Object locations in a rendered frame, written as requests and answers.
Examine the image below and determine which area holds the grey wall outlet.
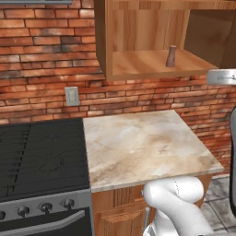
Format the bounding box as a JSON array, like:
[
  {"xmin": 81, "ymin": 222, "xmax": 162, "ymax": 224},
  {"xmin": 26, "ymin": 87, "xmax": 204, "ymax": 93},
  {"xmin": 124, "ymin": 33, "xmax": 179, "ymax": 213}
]
[{"xmin": 64, "ymin": 86, "xmax": 81, "ymax": 108}]

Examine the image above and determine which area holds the grey range hood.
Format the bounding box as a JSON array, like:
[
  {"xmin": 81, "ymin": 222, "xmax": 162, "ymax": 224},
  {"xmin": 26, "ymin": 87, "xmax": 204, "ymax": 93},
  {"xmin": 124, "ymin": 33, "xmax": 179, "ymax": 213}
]
[{"xmin": 0, "ymin": 0, "xmax": 74, "ymax": 6}]

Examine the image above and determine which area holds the grey oven door handle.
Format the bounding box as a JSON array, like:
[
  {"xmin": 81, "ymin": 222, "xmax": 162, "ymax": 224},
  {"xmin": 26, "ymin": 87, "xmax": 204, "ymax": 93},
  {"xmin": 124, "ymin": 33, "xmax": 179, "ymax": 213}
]
[{"xmin": 0, "ymin": 209, "xmax": 87, "ymax": 236}]

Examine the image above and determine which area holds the brown wooden shaker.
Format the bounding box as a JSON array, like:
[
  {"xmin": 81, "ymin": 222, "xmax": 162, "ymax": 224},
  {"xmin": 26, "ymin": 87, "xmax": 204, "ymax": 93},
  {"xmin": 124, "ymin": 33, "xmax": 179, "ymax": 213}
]
[{"xmin": 165, "ymin": 44, "xmax": 178, "ymax": 68}]

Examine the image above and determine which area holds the black stove with hob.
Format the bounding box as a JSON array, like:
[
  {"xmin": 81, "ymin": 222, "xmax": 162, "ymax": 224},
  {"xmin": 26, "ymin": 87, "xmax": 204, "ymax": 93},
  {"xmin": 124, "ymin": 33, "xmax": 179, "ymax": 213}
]
[{"xmin": 0, "ymin": 117, "xmax": 95, "ymax": 236}]

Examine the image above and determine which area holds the open wooden wall cabinet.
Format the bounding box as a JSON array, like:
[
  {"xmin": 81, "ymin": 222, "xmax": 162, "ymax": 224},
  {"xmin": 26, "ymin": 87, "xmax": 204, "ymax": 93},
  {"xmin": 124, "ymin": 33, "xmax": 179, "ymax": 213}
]
[{"xmin": 93, "ymin": 0, "xmax": 236, "ymax": 82}]

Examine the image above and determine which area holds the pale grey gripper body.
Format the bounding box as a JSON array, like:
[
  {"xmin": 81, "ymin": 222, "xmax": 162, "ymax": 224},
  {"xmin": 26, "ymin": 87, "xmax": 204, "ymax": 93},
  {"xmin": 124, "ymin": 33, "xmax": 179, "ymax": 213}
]
[{"xmin": 206, "ymin": 68, "xmax": 236, "ymax": 87}]

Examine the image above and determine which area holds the grey base cabinet handle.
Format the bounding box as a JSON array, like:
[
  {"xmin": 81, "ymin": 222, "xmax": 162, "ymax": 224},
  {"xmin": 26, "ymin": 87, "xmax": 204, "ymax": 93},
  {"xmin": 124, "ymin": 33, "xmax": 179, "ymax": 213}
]
[{"xmin": 143, "ymin": 206, "xmax": 151, "ymax": 230}]

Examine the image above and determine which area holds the wooden cabinet door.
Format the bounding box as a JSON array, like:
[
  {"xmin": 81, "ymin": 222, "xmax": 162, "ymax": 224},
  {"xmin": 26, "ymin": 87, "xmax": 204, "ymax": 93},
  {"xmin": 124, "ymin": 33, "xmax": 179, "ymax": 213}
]
[{"xmin": 183, "ymin": 8, "xmax": 236, "ymax": 70}]

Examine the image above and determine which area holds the wooden base cabinet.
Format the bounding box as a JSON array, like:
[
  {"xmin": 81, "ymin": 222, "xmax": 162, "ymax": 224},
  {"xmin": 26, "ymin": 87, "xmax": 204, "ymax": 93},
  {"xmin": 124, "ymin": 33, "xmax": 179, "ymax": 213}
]
[{"xmin": 90, "ymin": 173, "xmax": 213, "ymax": 236}]

